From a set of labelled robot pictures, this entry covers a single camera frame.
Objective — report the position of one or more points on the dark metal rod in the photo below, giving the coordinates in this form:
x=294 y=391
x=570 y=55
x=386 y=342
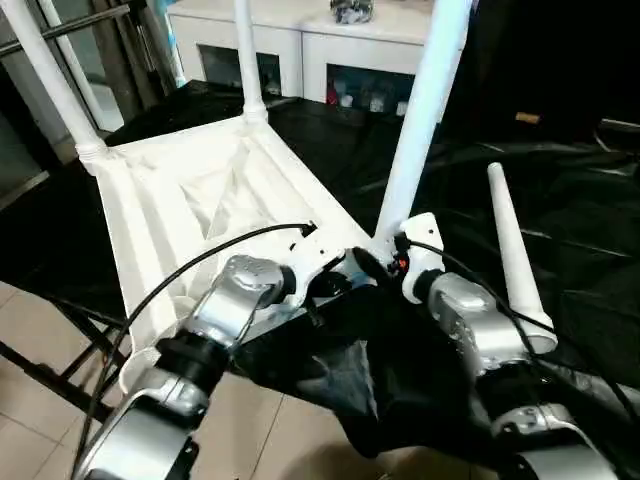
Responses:
x=620 y=125

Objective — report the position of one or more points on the black folding table frame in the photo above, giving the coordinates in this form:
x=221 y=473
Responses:
x=60 y=370

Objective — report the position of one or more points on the white plastic table top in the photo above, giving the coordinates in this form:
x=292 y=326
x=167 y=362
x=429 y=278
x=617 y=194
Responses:
x=160 y=210

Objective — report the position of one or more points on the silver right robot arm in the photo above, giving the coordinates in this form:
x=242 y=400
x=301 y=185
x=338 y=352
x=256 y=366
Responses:
x=475 y=320

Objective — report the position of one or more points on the white plastic table leg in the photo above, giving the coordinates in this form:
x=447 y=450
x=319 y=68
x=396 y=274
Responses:
x=250 y=60
x=50 y=75
x=515 y=250
x=425 y=125

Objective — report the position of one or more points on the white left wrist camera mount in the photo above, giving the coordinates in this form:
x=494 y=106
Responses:
x=315 y=260

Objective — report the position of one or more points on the clear bag of black parts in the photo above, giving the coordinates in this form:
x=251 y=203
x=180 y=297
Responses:
x=352 y=11

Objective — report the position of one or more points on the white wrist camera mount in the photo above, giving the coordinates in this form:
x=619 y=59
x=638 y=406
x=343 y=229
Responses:
x=422 y=240
x=315 y=260

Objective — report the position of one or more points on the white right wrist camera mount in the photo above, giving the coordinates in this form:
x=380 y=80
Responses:
x=422 y=240

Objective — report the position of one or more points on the black plastic mat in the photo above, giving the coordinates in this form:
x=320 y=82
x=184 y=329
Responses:
x=575 y=225

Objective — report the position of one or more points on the white cabinet with glass doors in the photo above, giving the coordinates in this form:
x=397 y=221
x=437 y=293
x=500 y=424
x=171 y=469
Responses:
x=300 y=45

